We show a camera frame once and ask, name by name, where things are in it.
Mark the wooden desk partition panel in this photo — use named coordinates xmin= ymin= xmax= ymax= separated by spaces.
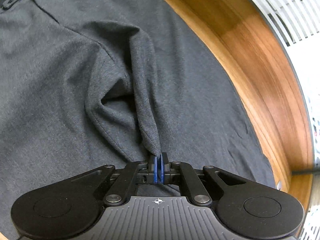
xmin=165 ymin=0 xmax=313 ymax=205

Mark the dark grey garment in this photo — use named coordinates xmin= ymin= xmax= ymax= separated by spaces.
xmin=1 ymin=0 xmax=275 ymax=239

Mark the frosted striped glass screen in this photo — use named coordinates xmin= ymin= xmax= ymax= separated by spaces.
xmin=229 ymin=0 xmax=320 ymax=168

